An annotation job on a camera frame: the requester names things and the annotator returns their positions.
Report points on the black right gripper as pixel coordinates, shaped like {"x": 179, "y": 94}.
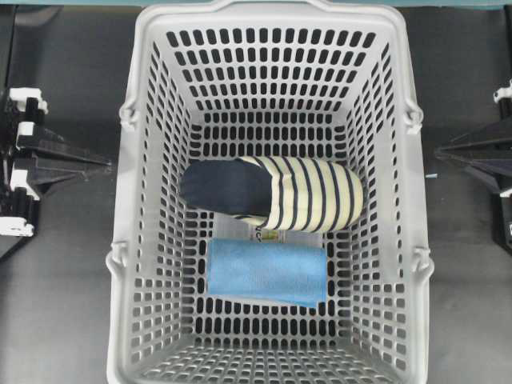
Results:
{"x": 486, "y": 155}

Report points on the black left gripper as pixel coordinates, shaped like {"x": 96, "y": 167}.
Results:
{"x": 45, "y": 158}

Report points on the blue cloth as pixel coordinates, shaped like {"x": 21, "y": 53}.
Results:
{"x": 266, "y": 272}

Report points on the grey plastic shopping basket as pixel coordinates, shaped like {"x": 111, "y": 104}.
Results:
{"x": 301, "y": 79}

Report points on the white paper label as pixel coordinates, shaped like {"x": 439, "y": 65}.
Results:
{"x": 229, "y": 228}

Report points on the striped navy cream slipper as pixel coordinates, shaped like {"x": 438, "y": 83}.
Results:
{"x": 276, "y": 193}

